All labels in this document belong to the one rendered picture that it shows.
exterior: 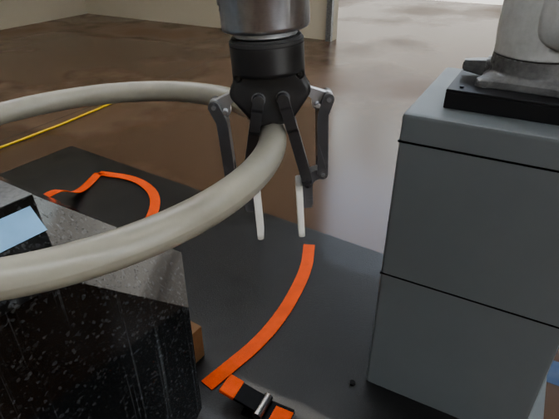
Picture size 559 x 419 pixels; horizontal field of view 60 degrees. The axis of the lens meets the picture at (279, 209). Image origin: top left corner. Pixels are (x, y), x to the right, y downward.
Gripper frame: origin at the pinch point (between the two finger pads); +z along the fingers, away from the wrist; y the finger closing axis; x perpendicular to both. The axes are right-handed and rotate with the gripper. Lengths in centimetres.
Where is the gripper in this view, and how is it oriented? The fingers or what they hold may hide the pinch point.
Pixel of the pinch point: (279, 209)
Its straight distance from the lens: 57.7
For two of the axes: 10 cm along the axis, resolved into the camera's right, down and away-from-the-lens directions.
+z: 0.7, 8.7, 5.0
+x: 0.2, 5.0, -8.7
